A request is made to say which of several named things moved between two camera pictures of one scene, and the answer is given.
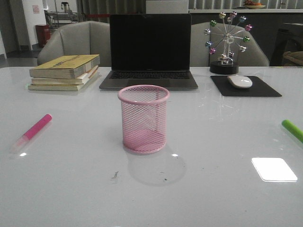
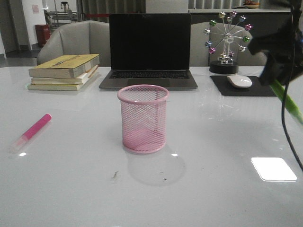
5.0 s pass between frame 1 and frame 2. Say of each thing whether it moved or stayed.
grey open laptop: stayed
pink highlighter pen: stayed
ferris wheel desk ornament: stayed
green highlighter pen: moved
